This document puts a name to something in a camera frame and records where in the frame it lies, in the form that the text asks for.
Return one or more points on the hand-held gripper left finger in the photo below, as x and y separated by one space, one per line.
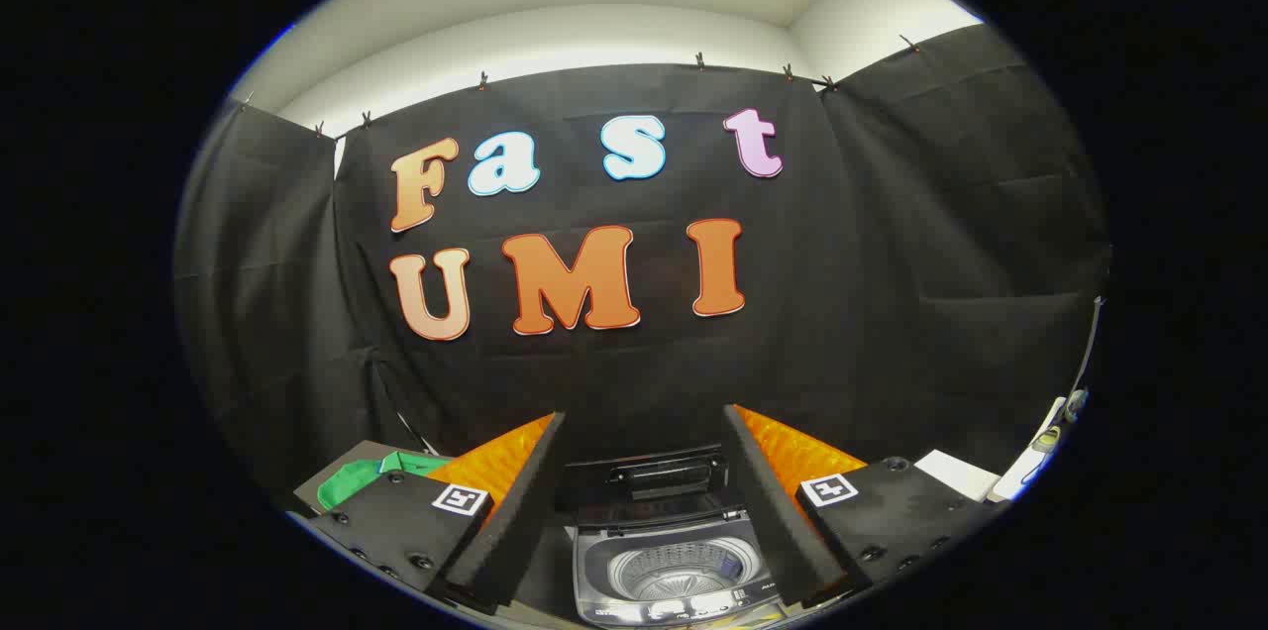
525 511

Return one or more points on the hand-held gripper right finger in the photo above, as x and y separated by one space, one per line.
768 511

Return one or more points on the grey washing machine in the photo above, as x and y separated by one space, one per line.
674 571

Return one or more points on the green shirt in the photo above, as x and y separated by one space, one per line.
342 486

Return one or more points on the grey board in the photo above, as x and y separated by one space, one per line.
342 456

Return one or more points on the white paper sheet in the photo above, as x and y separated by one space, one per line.
956 473

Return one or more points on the white frame bar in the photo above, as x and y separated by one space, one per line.
1020 476

